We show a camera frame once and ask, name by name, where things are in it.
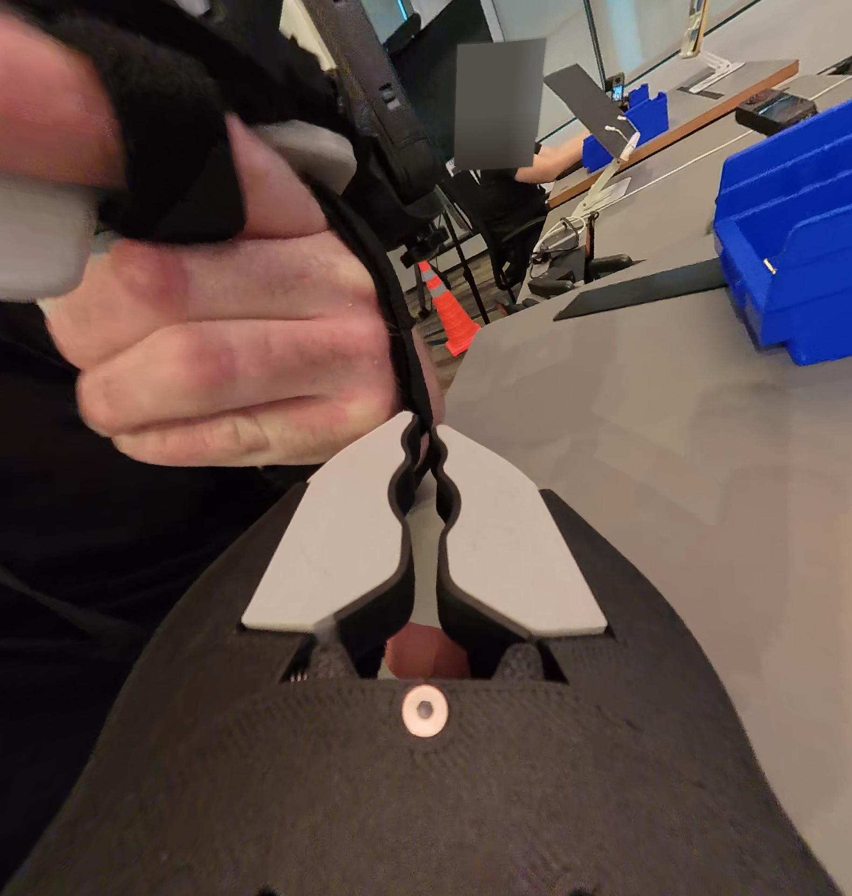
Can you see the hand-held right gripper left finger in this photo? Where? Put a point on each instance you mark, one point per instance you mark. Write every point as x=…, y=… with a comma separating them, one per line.
x=328, y=546

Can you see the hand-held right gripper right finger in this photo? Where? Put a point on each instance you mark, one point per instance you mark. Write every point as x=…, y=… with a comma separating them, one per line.
x=517, y=553

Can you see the person's left hand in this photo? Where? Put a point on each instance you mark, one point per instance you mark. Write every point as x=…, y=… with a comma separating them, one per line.
x=244, y=350

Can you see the black office chair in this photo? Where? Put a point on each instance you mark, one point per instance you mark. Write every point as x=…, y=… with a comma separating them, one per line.
x=517, y=245

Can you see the orange traffic cone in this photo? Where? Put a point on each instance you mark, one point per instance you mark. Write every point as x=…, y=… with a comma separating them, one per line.
x=454, y=315

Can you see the white document stand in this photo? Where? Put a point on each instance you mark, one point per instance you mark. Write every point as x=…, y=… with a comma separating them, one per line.
x=587, y=98

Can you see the person's black clothing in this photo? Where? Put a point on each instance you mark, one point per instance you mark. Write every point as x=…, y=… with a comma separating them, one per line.
x=82, y=560

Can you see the small black phone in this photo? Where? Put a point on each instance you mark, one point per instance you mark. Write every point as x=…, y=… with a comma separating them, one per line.
x=617, y=89

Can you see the blue plastic bin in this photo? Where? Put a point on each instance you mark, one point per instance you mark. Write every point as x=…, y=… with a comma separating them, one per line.
x=818, y=231
x=650, y=112

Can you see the wood-edged desk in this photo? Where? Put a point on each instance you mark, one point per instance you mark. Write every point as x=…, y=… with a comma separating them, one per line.
x=713, y=91

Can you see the black handheld device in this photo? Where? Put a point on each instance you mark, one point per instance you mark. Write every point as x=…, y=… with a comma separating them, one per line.
x=776, y=110

